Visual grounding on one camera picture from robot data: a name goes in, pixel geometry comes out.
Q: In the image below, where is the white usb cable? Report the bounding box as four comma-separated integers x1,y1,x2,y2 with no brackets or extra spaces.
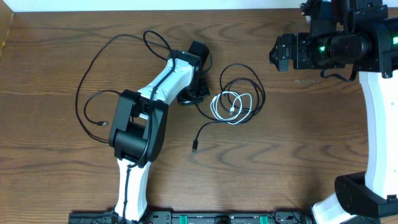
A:
210,90,253,125

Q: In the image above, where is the black usb cable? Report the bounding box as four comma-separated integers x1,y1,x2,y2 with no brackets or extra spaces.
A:
75,29,267,154

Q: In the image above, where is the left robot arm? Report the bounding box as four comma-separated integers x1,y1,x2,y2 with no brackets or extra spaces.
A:
109,40,210,223

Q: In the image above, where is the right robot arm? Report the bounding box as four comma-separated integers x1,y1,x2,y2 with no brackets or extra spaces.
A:
269,0,397,223

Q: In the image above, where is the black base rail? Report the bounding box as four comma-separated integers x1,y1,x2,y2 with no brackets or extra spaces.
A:
68,209,313,224

